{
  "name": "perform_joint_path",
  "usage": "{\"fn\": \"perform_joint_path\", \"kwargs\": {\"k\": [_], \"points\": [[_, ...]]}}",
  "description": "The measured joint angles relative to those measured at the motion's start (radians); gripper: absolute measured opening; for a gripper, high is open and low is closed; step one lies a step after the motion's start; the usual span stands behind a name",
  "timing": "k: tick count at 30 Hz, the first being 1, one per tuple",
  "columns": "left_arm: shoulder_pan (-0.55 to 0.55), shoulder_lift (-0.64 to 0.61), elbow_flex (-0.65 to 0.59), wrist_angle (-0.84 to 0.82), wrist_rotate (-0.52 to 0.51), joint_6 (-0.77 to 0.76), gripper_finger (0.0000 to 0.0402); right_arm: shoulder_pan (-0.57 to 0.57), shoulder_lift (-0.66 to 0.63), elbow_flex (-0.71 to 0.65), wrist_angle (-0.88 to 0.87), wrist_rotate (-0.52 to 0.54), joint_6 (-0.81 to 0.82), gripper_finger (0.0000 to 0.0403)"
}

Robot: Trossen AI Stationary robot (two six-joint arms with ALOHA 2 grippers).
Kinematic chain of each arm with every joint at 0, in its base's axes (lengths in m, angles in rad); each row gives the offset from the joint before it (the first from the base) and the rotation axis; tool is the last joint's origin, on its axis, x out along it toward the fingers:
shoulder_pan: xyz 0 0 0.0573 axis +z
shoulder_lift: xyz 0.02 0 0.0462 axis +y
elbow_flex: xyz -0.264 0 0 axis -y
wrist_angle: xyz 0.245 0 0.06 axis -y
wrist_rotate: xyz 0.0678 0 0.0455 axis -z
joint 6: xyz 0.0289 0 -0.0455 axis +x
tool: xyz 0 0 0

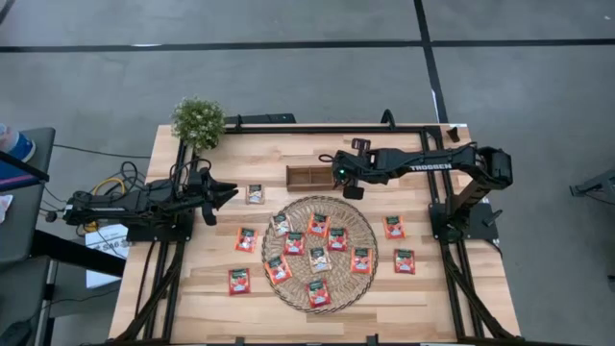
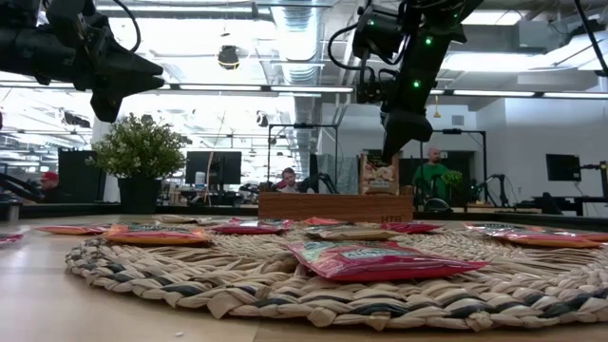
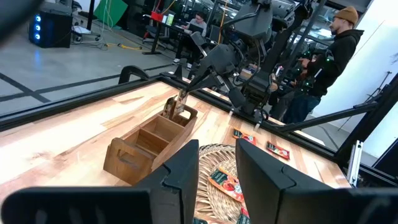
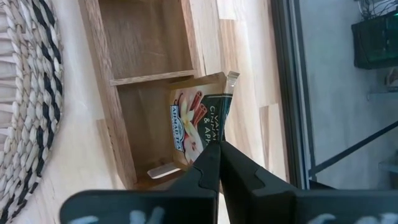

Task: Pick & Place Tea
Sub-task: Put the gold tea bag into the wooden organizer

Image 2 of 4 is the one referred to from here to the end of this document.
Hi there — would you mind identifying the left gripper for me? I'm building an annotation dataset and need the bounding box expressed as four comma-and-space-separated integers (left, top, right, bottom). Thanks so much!
70, 18, 166, 98

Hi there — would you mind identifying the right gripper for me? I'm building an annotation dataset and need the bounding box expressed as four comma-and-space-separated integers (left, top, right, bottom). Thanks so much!
379, 97, 436, 164

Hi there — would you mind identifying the person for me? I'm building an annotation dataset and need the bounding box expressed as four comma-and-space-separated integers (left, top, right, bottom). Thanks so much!
411, 146, 452, 205
277, 166, 305, 194
28, 170, 66, 205

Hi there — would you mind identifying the small green background plant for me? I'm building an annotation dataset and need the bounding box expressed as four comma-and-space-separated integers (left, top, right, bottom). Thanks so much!
441, 169, 465, 189

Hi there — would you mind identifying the green plant in black pot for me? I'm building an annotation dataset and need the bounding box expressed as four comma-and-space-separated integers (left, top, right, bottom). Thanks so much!
85, 112, 191, 215

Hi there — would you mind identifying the black ceiling dome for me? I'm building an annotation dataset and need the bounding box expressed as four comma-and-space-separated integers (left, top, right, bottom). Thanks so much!
217, 45, 241, 71

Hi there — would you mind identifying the wooden three-compartment organizer box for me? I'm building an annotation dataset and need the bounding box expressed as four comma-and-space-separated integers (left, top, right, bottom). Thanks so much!
257, 182, 415, 224

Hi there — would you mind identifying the ceiling strip light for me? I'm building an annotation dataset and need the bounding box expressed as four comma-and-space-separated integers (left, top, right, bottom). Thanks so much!
429, 88, 608, 100
0, 81, 355, 95

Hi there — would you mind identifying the black panel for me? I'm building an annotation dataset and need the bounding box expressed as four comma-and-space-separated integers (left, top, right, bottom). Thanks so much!
57, 148, 106, 204

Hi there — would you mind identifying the black computer monitor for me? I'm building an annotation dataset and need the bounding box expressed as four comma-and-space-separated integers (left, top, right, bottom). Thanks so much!
184, 150, 243, 186

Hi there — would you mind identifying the black desk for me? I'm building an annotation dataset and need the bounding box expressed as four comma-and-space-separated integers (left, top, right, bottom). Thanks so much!
531, 192, 608, 218

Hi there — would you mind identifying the round woven straw placemat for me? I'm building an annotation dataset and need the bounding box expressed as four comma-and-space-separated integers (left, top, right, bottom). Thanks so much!
65, 218, 608, 333

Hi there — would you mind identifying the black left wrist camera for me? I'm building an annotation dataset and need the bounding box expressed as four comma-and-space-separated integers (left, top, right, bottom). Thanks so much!
88, 89, 125, 124

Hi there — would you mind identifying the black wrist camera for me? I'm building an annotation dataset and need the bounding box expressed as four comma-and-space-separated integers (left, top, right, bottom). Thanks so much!
355, 68, 387, 105
88, 89, 125, 124

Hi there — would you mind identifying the black background rig frame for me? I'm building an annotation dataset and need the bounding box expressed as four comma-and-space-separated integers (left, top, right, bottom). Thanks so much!
267, 122, 340, 194
419, 127, 488, 206

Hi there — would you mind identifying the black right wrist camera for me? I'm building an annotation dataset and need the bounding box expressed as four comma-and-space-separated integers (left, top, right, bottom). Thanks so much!
355, 68, 387, 105

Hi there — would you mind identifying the black arch bracket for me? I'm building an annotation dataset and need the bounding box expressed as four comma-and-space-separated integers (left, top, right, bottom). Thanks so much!
421, 197, 453, 214

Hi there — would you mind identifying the silver ventilation duct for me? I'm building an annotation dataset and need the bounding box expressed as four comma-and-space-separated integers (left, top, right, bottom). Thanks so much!
271, 0, 329, 191

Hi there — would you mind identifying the black aluminium table frame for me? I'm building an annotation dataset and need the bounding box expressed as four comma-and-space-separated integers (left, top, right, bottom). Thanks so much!
0, 201, 608, 234

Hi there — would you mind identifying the black wall monitor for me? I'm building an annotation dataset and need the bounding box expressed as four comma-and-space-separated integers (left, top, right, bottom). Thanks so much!
544, 153, 583, 183

